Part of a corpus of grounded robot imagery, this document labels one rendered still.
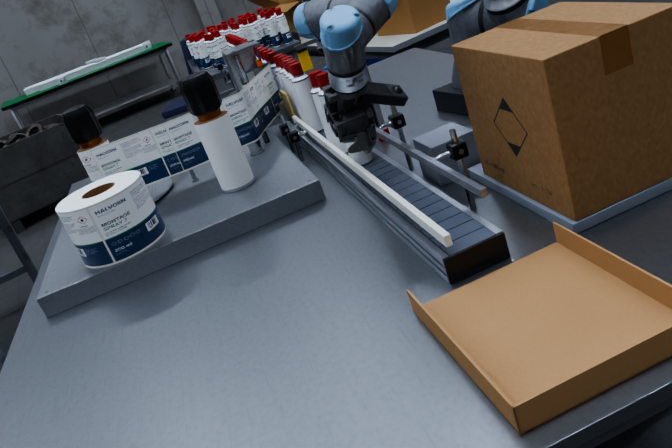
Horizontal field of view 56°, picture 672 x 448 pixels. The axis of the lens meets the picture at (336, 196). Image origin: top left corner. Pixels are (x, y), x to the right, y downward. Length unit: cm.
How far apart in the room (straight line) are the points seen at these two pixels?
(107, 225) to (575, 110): 97
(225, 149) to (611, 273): 96
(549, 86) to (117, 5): 949
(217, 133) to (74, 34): 867
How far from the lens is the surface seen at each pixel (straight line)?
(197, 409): 99
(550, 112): 101
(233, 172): 160
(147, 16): 1032
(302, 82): 180
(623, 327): 88
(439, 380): 86
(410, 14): 337
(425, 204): 119
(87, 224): 148
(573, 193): 106
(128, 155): 182
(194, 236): 147
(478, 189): 99
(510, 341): 88
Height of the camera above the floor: 138
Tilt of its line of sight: 22 degrees down
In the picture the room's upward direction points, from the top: 20 degrees counter-clockwise
